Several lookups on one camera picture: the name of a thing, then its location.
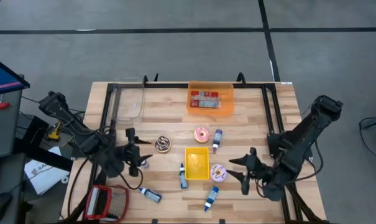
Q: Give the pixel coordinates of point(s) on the red tag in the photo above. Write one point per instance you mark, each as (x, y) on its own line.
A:
(0, 106)

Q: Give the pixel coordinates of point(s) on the yellow plastic basket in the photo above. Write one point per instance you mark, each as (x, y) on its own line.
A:
(197, 163)

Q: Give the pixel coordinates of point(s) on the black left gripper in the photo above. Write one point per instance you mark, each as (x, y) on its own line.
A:
(130, 154)

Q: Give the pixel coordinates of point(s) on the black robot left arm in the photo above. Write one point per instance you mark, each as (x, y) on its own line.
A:
(69, 119)

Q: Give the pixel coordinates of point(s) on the lilac frosted toy donut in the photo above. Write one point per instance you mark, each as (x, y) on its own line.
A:
(215, 177)

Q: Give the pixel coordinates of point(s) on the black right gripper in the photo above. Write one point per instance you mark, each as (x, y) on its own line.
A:
(256, 172)

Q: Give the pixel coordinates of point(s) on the black floor stand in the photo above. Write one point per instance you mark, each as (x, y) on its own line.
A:
(44, 157)

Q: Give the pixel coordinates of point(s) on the yellow hand tool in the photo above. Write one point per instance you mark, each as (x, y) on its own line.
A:
(54, 134)

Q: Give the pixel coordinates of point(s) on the grey cabinet with blue top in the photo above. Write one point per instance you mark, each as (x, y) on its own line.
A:
(4, 124)

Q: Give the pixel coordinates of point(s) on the red printed box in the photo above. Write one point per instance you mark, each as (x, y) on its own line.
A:
(204, 99)

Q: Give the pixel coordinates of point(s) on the pink frosted toy donut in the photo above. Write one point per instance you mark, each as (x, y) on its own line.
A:
(197, 138)

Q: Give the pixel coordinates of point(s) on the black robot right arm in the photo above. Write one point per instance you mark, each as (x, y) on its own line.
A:
(302, 130)

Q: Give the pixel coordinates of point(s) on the chocolate frosted toy donut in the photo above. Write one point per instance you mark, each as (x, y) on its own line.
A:
(158, 147)

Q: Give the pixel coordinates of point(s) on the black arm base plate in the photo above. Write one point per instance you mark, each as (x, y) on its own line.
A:
(273, 143)

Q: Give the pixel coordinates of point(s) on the small purple-labelled bottle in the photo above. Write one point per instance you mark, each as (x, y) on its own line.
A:
(217, 138)

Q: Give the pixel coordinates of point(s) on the red-rimmed mesh basket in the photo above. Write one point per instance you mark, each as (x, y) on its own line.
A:
(117, 202)

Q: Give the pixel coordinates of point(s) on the clear plastic container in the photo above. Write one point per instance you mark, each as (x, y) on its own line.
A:
(128, 105)

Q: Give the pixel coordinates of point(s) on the white paper bag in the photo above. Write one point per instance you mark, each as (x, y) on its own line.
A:
(41, 177)

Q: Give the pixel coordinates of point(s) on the orange translucent tray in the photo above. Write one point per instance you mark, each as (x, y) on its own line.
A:
(226, 105)

